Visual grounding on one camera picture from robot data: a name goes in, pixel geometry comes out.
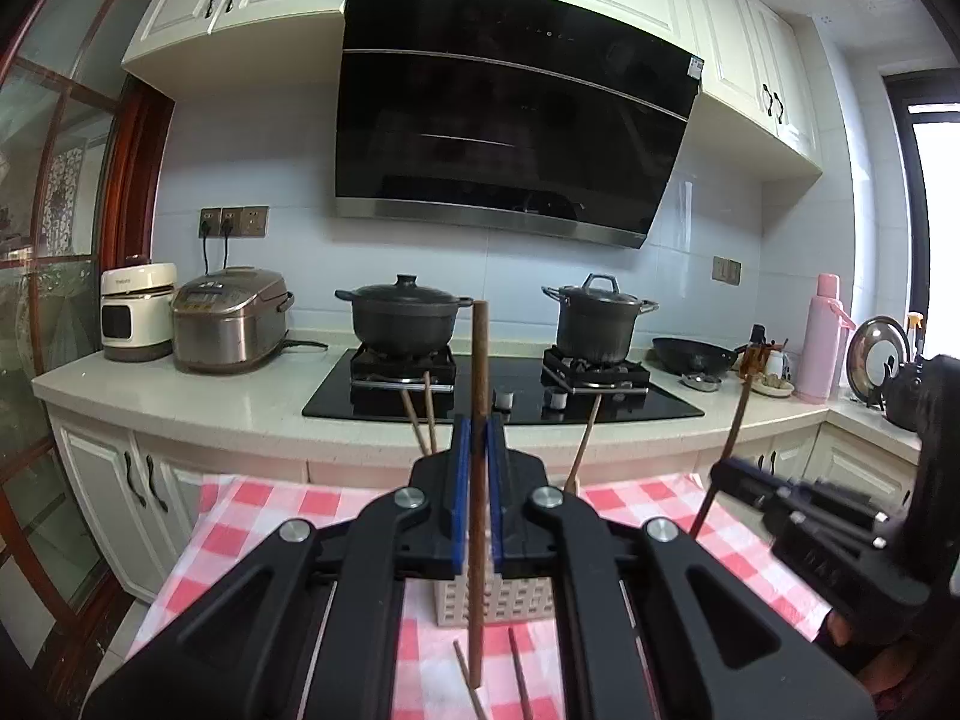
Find condiment bottles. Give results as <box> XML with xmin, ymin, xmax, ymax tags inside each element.
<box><xmin>745</xmin><ymin>323</ymin><xmax>790</xmax><ymax>380</ymax></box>

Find wood framed glass door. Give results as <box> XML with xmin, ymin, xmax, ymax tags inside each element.
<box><xmin>0</xmin><ymin>0</ymin><xmax>175</xmax><ymax>691</ymax></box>

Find pink thermos flask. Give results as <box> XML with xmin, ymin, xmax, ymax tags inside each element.
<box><xmin>793</xmin><ymin>273</ymin><xmax>857</xmax><ymax>404</ymax></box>

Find grey stockpot with lid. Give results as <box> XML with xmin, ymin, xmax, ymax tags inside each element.
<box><xmin>541</xmin><ymin>274</ymin><xmax>660</xmax><ymax>365</ymax></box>

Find silver rice cooker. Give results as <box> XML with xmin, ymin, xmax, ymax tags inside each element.
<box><xmin>171</xmin><ymin>266</ymin><xmax>296</xmax><ymax>375</ymax></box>

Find brown wooden chopstick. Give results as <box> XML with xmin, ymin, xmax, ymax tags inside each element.
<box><xmin>691</xmin><ymin>381</ymin><xmax>755</xmax><ymax>541</ymax></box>
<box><xmin>401</xmin><ymin>390</ymin><xmax>427</xmax><ymax>457</ymax></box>
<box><xmin>564</xmin><ymin>392</ymin><xmax>602</xmax><ymax>496</ymax></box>
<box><xmin>452</xmin><ymin>640</ymin><xmax>490</xmax><ymax>720</ymax></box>
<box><xmin>507</xmin><ymin>627</ymin><xmax>536</xmax><ymax>720</ymax></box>
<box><xmin>422</xmin><ymin>370</ymin><xmax>442</xmax><ymax>455</ymax></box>
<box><xmin>466</xmin><ymin>300</ymin><xmax>490</xmax><ymax>691</ymax></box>

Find red white checkered tablecloth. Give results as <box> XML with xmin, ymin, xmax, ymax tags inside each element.
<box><xmin>131</xmin><ymin>471</ymin><xmax>848</xmax><ymax>720</ymax></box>

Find beige plastic utensil basket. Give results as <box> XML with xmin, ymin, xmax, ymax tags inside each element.
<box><xmin>429</xmin><ymin>574</ymin><xmax>557</xmax><ymax>628</ymax></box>

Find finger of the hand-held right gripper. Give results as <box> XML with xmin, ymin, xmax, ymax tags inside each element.
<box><xmin>765</xmin><ymin>499</ymin><xmax>891</xmax><ymax>552</ymax></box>
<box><xmin>710</xmin><ymin>457</ymin><xmax>895</xmax><ymax>535</ymax></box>

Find black wok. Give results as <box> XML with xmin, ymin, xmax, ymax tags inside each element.
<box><xmin>650</xmin><ymin>336</ymin><xmax>745</xmax><ymax>377</ymax></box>

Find black range hood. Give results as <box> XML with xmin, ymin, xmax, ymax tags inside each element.
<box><xmin>334</xmin><ymin>0</ymin><xmax>706</xmax><ymax>251</ymax></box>

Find glass pot lid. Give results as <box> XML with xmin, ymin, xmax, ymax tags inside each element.
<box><xmin>847</xmin><ymin>315</ymin><xmax>914</xmax><ymax>401</ymax></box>

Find white kitchen counter cabinets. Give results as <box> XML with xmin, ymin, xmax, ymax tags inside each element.
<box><xmin>33</xmin><ymin>330</ymin><xmax>925</xmax><ymax>602</ymax></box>

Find white small kitchen appliance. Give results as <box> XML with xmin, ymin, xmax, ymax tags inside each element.
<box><xmin>100</xmin><ymin>262</ymin><xmax>178</xmax><ymax>362</ymax></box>

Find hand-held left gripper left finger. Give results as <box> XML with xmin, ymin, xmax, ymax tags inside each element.
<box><xmin>82</xmin><ymin>416</ymin><xmax>472</xmax><ymax>720</ymax></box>

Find black kettle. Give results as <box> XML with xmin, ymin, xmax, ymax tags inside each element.
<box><xmin>879</xmin><ymin>358</ymin><xmax>932</xmax><ymax>433</ymax></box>

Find dark framed window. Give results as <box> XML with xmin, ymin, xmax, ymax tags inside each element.
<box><xmin>880</xmin><ymin>73</ymin><xmax>960</xmax><ymax>361</ymax></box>

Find black glass gas stove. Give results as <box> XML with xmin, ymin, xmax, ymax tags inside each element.
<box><xmin>302</xmin><ymin>343</ymin><xmax>706</xmax><ymax>425</ymax></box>

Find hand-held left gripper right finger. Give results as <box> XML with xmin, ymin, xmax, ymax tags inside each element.
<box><xmin>487</xmin><ymin>416</ymin><xmax>875</xmax><ymax>720</ymax></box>

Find black casserole pot with lid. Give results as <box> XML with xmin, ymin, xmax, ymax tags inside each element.
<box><xmin>335</xmin><ymin>274</ymin><xmax>475</xmax><ymax>360</ymax></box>

